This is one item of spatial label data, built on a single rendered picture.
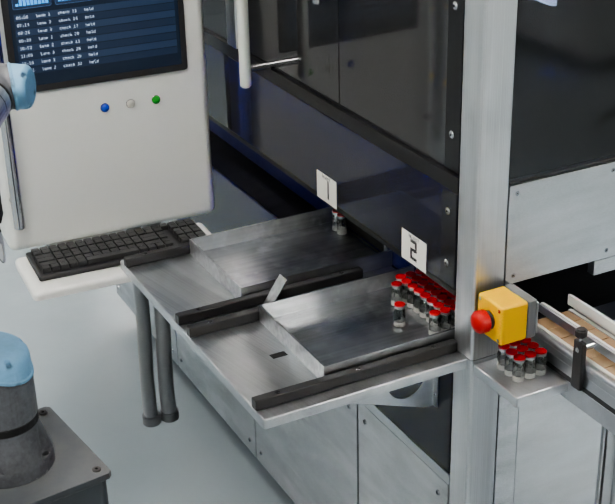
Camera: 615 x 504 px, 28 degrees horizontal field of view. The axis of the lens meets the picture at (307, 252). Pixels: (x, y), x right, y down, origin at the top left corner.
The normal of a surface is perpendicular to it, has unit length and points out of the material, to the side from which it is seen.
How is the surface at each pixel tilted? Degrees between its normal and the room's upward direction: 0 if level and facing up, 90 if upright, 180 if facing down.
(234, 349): 0
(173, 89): 90
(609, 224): 90
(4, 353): 7
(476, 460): 90
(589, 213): 90
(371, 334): 0
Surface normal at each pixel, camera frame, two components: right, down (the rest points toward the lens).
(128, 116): 0.41, 0.38
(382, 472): -0.89, 0.22
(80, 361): -0.02, -0.90
